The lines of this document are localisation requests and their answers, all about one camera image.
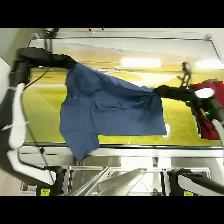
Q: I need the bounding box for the blue T-shirt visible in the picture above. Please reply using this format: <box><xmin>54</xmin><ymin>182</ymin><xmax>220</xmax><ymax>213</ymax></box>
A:
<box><xmin>59</xmin><ymin>62</ymin><xmax>168</xmax><ymax>162</ymax></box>

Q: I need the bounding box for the red garment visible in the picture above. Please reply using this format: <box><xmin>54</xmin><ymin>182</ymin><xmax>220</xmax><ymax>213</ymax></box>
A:
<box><xmin>190</xmin><ymin>79</ymin><xmax>224</xmax><ymax>141</ymax></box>

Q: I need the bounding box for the silver frame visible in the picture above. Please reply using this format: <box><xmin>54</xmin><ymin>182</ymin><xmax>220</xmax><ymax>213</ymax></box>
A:
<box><xmin>18</xmin><ymin>28</ymin><xmax>224</xmax><ymax>197</ymax></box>

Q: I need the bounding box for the black cable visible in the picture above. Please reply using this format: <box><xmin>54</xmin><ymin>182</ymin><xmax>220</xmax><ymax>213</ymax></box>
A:
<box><xmin>20</xmin><ymin>65</ymin><xmax>56</xmax><ymax>184</ymax></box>

